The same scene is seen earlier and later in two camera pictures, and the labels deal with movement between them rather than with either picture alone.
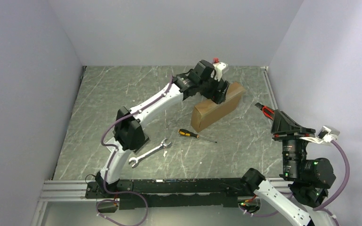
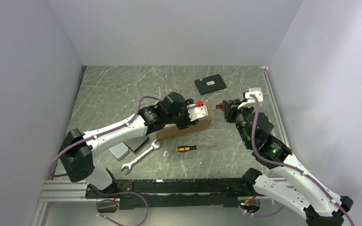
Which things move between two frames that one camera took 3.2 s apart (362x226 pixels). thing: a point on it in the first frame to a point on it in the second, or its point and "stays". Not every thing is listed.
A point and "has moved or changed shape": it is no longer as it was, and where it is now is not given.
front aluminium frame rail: (60, 190) stays
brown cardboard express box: (206, 114) has moved or changed shape
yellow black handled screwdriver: (189, 133) to (183, 149)
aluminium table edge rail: (269, 87) stays
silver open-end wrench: (162, 145) to (154, 146)
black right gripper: (283, 127) to (231, 108)
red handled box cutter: (267, 111) to (220, 106)
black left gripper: (218, 97) to (187, 122)
